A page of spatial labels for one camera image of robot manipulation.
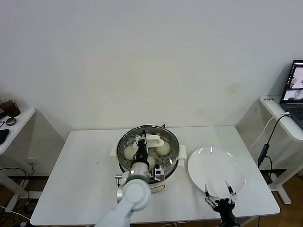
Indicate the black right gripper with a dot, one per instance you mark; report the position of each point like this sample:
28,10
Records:
225,208

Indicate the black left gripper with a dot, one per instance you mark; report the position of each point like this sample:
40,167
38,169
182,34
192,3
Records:
141,153

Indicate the white steamed baozi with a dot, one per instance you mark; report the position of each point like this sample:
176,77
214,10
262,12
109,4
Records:
163,149
152,162
129,152

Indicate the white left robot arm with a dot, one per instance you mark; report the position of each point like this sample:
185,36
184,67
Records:
135,196

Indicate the stainless steel steamer basket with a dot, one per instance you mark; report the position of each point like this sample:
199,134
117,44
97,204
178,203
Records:
170,171

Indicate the steel steamer pot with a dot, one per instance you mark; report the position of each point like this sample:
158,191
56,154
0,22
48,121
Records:
182,156

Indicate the white round plate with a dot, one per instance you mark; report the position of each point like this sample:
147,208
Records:
213,170

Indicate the white side desk with laptop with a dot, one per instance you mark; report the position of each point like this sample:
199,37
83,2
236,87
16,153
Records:
275,108

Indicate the open grey laptop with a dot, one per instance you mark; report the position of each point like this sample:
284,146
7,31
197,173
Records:
293,111

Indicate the white side desk with cup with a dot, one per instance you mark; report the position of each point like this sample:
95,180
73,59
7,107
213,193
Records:
21,123

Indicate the round dark metal disc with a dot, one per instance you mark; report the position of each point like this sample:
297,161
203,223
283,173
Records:
11,121

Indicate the plastic cup of iced coffee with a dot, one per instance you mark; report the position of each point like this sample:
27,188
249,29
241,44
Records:
13,108

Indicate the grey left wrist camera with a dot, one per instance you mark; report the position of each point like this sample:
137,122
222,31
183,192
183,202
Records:
159,174

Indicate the white wall power socket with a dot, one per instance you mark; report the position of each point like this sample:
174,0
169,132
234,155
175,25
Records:
30,162

